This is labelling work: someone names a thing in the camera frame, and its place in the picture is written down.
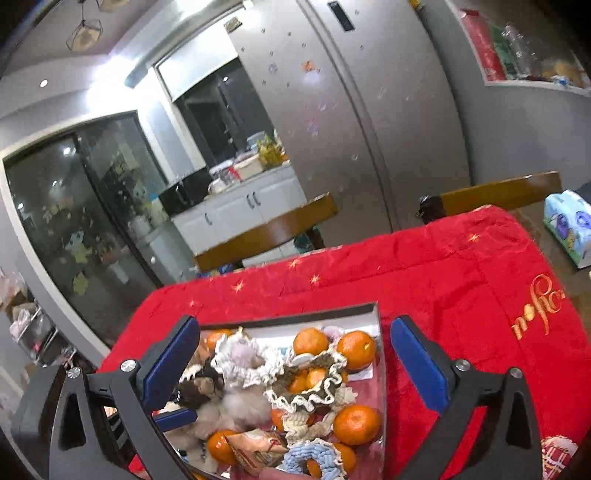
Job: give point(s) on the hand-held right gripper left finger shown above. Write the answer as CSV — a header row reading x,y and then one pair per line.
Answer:
x,y
171,364

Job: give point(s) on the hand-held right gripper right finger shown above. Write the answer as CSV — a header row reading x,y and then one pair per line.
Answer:
x,y
418,364

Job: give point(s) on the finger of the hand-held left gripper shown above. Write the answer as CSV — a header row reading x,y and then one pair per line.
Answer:
x,y
178,418

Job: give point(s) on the dark rimmed rectangular tray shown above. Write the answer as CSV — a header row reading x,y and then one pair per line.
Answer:
x,y
364,323

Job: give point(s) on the brown fluffy scrunchie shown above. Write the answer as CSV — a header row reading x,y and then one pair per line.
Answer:
x,y
198,385

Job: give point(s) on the white fluffy pom scrunchie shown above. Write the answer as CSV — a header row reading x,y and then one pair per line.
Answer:
x,y
242,406

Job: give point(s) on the group of mandarin oranges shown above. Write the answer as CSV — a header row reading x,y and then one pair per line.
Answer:
x,y
358,423

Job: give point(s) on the red embroidered blanket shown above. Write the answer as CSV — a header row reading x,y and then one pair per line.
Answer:
x,y
461,286

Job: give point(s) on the cluttered storage rack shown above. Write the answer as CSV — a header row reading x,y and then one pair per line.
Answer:
x,y
27,323

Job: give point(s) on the brown white ruffled scrunchie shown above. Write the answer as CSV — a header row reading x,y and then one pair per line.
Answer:
x,y
318,392

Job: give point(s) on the cream crochet scrunchie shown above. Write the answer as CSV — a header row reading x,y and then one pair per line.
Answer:
x,y
300,422

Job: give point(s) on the light blue crochet scrunchie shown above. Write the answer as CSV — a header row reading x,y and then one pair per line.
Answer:
x,y
300,454

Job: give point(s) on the wooden chair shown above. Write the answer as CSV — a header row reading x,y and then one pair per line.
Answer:
x,y
277,230
498,191

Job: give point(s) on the black microwave oven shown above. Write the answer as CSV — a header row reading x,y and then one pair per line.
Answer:
x,y
184,194

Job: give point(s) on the white kitchen cabinet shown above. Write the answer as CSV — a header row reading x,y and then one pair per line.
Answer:
x,y
240,203

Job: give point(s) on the glass sliding door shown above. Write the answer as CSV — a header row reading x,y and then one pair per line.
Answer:
x,y
69,207

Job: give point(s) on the blue white tissue pack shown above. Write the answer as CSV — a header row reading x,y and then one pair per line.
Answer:
x,y
568,221

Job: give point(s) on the white storage container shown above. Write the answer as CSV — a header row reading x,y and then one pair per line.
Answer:
x,y
247,168

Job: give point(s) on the yellow drink bottles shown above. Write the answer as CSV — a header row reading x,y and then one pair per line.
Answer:
x,y
270,150

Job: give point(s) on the silver double door fridge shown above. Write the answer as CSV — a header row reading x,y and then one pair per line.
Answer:
x,y
369,115

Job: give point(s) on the dark kitchen window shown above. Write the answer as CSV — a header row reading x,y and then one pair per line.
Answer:
x,y
226,115

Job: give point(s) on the green packet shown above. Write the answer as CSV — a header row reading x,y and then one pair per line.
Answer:
x,y
503,50

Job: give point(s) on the red gift box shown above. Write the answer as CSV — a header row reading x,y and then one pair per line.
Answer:
x,y
482,44

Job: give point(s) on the geometric pendant ceiling lamp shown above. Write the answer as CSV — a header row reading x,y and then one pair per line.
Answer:
x,y
83,32

